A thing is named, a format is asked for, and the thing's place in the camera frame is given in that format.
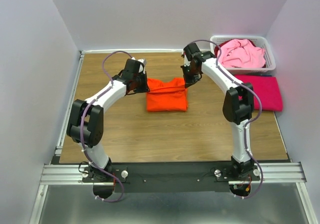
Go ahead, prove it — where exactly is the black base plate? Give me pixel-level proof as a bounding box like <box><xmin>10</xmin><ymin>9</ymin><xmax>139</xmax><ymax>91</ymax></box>
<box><xmin>80</xmin><ymin>161</ymin><xmax>260</xmax><ymax>200</ymax></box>

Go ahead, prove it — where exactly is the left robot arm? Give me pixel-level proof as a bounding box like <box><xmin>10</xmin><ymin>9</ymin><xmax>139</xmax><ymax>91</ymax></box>
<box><xmin>66</xmin><ymin>58</ymin><xmax>150</xmax><ymax>182</ymax></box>

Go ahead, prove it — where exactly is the aluminium frame rail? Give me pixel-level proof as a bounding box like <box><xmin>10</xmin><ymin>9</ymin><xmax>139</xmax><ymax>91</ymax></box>
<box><xmin>30</xmin><ymin>162</ymin><xmax>317</xmax><ymax>224</ymax></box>

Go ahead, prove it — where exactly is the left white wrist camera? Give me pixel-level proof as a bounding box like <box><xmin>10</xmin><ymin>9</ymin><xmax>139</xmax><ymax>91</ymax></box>
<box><xmin>131</xmin><ymin>57</ymin><xmax>147</xmax><ymax>74</ymax></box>

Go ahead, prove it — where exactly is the pink t-shirt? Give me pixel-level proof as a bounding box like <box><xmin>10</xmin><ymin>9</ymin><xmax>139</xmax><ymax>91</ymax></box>
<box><xmin>216</xmin><ymin>39</ymin><xmax>266</xmax><ymax>68</ymax></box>

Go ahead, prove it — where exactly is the folded magenta t-shirt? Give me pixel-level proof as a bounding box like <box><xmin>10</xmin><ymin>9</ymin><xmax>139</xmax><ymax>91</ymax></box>
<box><xmin>235</xmin><ymin>75</ymin><xmax>283</xmax><ymax>112</ymax></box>

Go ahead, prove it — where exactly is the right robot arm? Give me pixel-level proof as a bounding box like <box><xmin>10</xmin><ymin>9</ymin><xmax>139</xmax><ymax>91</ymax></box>
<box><xmin>181</xmin><ymin>42</ymin><xmax>255</xmax><ymax>180</ymax></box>

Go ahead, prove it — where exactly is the orange t-shirt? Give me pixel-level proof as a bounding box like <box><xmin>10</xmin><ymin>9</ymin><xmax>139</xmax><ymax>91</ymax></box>
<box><xmin>146</xmin><ymin>78</ymin><xmax>188</xmax><ymax>112</ymax></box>

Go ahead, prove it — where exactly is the white plastic basket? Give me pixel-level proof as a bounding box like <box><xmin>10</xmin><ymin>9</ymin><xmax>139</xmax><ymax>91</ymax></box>
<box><xmin>210</xmin><ymin>35</ymin><xmax>276</xmax><ymax>75</ymax></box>

